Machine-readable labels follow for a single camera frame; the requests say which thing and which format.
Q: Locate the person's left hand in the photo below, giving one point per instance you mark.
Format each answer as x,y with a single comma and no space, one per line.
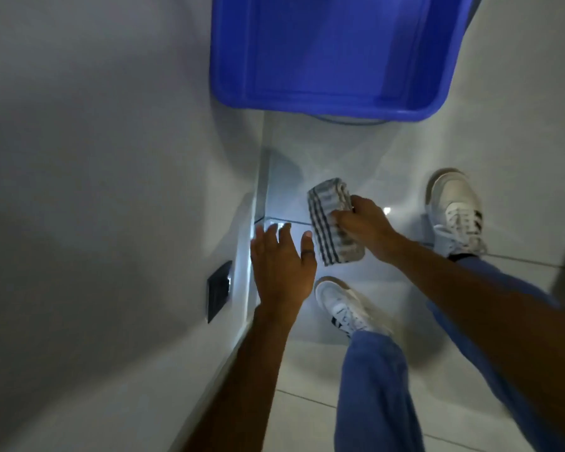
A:
280,277

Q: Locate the person's right hand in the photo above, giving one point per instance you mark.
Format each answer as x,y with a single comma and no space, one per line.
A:
372,228

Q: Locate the person's left thumb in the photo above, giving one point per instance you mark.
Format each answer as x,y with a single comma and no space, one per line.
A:
308,247

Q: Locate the person's left middle finger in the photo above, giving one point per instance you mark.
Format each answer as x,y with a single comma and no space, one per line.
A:
271,236

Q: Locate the person's right fingers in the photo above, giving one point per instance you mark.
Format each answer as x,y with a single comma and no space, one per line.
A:
344,218

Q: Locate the striped grey cloth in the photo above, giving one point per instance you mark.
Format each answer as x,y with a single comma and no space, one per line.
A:
327,207

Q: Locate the person's right forearm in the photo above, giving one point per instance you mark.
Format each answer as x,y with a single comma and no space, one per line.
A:
489,320

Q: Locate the person's left forearm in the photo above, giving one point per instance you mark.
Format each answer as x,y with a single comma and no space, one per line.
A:
245,385

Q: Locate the white sneaker black stripes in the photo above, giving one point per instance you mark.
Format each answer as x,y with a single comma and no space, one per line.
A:
346,305
454,211

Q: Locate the blue trousers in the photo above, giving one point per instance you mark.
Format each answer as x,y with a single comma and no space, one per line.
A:
374,395

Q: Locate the blue plastic tub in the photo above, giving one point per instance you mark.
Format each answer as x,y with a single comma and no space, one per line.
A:
329,51

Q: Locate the black wall socket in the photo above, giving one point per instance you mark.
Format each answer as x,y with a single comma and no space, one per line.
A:
218,291

